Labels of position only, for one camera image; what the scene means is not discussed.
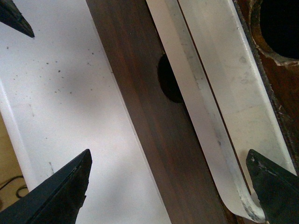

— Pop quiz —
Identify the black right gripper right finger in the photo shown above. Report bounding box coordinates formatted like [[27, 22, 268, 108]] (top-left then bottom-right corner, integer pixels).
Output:
[[246, 149, 299, 224]]

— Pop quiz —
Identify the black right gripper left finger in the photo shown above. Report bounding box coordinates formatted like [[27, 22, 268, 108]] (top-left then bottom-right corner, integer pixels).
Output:
[[0, 149, 92, 224]]

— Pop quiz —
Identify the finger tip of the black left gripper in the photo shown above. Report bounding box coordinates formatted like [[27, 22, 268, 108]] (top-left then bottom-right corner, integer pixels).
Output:
[[0, 0, 35, 38]]

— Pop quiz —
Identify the wooden drawer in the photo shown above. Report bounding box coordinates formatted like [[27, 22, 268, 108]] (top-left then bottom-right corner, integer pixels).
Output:
[[87, 0, 234, 224], [233, 0, 299, 170]]

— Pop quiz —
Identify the white drawer handle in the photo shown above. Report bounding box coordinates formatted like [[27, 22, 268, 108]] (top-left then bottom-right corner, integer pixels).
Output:
[[147, 0, 299, 223]]

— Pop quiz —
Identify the black cable on floor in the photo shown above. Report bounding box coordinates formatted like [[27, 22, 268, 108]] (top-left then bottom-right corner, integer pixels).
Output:
[[0, 176, 29, 199]]

